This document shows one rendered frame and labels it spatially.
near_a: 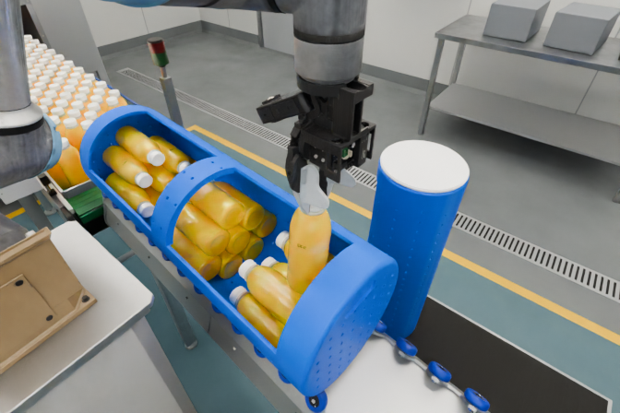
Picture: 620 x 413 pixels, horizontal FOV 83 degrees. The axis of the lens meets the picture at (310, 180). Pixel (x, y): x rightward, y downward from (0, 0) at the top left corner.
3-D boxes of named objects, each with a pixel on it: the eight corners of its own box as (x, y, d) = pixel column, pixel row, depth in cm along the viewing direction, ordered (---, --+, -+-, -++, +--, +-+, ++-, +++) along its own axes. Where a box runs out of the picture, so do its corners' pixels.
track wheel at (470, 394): (486, 416, 63) (492, 406, 64) (462, 396, 66) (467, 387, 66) (485, 410, 67) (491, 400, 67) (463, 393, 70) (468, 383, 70)
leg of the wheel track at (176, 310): (189, 352, 169) (152, 271, 130) (183, 344, 172) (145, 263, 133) (199, 343, 172) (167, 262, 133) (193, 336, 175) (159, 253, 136)
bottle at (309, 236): (296, 261, 68) (302, 186, 58) (329, 274, 66) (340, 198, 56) (280, 287, 63) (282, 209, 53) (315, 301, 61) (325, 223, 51)
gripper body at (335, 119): (336, 189, 43) (341, 97, 35) (286, 161, 47) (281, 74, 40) (372, 161, 47) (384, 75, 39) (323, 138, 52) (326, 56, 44)
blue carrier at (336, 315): (305, 421, 65) (300, 351, 47) (101, 205, 111) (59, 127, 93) (389, 314, 81) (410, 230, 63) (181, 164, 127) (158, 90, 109)
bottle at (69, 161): (98, 185, 126) (77, 143, 115) (78, 195, 122) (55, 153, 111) (89, 178, 129) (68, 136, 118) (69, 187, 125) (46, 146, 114)
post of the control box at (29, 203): (119, 346, 172) (9, 188, 109) (115, 340, 174) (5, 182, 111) (126, 339, 174) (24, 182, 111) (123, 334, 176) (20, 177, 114)
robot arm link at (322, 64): (278, 34, 37) (327, 17, 42) (280, 76, 40) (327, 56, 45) (333, 51, 33) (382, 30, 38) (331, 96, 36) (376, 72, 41)
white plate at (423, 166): (474, 151, 118) (473, 154, 119) (393, 133, 128) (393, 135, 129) (462, 201, 99) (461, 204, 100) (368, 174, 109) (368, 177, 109)
